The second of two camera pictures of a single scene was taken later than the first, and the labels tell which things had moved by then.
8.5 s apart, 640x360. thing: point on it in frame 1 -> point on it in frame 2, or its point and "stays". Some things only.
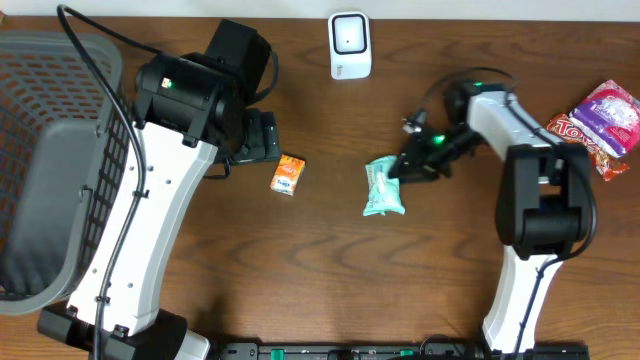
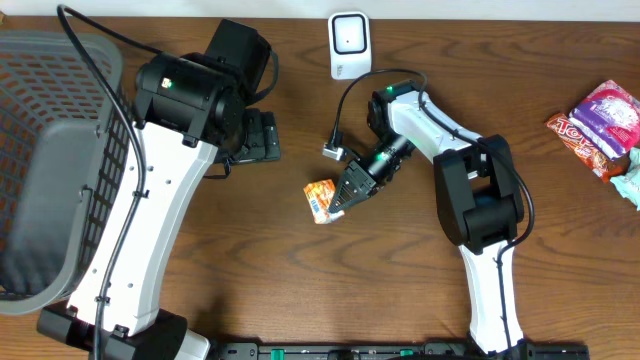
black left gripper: x=265 y=142 stays
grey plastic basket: x=64 y=140 stays
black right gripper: x=417 y=162 -> x=360 y=180
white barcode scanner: x=350 y=41 stays
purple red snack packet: x=610 y=116 stays
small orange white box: x=288 y=174 -> x=319 y=195
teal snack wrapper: x=384 y=191 -> x=628 y=184
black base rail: x=396 y=350 stays
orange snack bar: x=607 y=164 stays
